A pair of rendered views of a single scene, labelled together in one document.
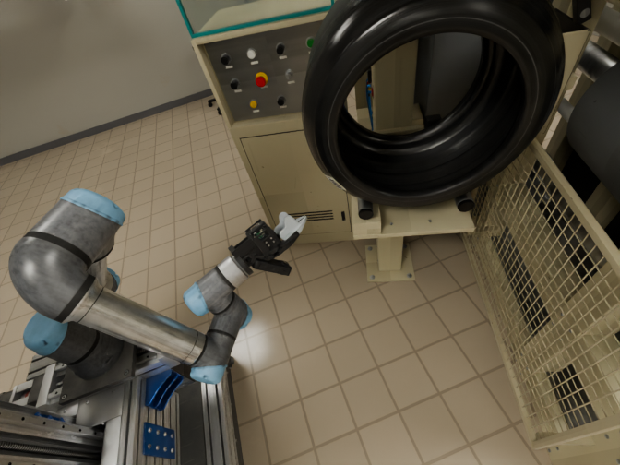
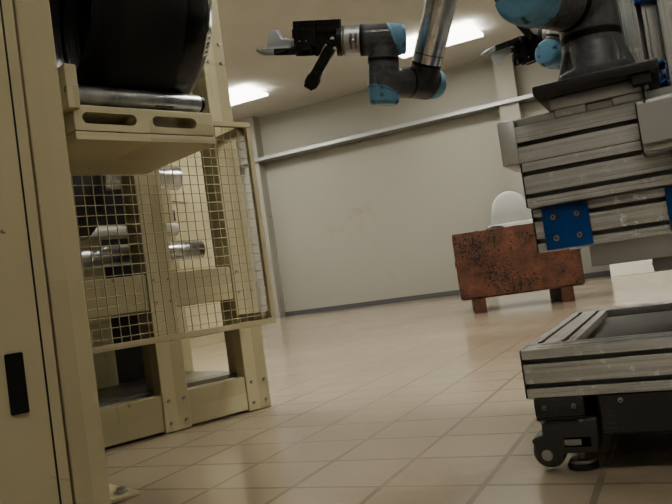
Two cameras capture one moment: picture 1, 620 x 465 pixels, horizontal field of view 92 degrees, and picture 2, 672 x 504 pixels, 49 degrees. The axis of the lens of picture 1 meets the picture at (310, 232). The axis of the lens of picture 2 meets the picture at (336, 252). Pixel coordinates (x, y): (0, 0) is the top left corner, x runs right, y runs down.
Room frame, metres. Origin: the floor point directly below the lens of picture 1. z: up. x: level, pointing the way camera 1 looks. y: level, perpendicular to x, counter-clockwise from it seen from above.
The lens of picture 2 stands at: (2.03, 1.03, 0.39)
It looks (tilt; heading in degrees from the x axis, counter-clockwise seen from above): 3 degrees up; 211
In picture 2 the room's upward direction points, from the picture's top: 8 degrees counter-clockwise
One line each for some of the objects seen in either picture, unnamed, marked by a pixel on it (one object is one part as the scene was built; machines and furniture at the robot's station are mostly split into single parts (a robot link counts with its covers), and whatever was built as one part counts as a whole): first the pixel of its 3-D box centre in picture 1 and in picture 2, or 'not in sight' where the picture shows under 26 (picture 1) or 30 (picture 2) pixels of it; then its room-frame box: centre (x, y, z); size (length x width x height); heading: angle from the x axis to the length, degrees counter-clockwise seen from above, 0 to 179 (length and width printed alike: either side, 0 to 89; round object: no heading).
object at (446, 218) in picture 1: (404, 195); (115, 154); (0.74, -0.36, 0.80); 0.37 x 0.36 x 0.02; 74
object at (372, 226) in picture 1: (363, 190); (139, 125); (0.78, -0.22, 0.83); 0.36 x 0.09 x 0.06; 164
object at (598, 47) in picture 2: (89, 349); (594, 59); (0.50, 0.76, 0.77); 0.15 x 0.15 x 0.10
